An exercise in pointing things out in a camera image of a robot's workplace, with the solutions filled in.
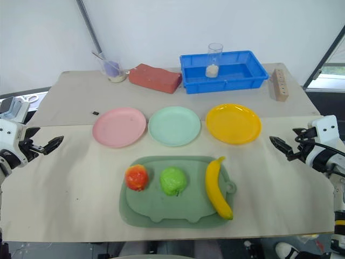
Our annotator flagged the blue plastic bin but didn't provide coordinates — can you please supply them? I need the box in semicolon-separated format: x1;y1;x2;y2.
179;50;270;95

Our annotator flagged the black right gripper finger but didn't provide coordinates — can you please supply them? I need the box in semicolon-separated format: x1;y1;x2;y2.
292;127;316;139
269;135;294;162

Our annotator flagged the yellow banana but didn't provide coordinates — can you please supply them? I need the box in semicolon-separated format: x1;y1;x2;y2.
205;156;234;221

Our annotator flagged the light green plate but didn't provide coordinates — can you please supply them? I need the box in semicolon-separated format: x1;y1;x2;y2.
148;105;202;147

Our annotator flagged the white grey box device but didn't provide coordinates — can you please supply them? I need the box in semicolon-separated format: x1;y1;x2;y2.
0;97;31;124

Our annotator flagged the wooden block with holes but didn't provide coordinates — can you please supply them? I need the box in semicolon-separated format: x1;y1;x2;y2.
269;68;290;103

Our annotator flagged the green apple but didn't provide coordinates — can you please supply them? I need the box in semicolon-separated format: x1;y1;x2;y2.
159;166;188;197

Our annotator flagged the green cutting board tray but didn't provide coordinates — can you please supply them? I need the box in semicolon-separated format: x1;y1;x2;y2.
119;155;237;229

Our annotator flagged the red brick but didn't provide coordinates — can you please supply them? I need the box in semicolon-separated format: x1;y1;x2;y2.
128;63;182;94

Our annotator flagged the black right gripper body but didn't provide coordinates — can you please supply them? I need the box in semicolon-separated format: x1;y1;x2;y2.
290;134;318;164

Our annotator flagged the grey metal pole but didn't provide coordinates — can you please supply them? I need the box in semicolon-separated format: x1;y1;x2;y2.
75;0;105;56

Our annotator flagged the yellow plate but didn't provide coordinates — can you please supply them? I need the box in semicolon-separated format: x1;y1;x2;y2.
205;103;263;146

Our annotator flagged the red apple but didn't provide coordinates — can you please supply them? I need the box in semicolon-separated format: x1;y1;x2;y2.
125;164;149;192

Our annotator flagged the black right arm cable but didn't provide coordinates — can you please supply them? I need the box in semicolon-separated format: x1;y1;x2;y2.
294;134;345;158

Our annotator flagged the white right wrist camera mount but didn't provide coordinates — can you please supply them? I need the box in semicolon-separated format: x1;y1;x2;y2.
307;115;339;147

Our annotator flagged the black frame strut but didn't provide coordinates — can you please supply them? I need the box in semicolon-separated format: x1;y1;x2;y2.
302;26;345;90

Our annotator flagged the clear glass cylinder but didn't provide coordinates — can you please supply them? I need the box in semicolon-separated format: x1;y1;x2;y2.
205;43;224;79

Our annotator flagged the white black shoe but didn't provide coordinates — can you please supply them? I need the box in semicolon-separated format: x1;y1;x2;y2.
274;242;300;259

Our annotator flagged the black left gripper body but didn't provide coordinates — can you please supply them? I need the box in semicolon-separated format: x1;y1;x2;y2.
17;131;41;165

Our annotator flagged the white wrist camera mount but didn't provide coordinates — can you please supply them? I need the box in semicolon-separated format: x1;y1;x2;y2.
0;119;25;152
307;115;339;147

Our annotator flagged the glass beaker with purple scoop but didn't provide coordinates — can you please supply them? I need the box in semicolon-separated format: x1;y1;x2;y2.
97;55;128;84

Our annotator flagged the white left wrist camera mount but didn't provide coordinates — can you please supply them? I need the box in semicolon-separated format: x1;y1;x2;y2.
0;119;25;152

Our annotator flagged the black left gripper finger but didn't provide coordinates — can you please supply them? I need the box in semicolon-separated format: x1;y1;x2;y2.
34;135;65;155
24;126;42;141

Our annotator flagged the pink plate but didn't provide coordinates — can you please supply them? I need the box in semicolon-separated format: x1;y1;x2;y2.
92;107;147;148

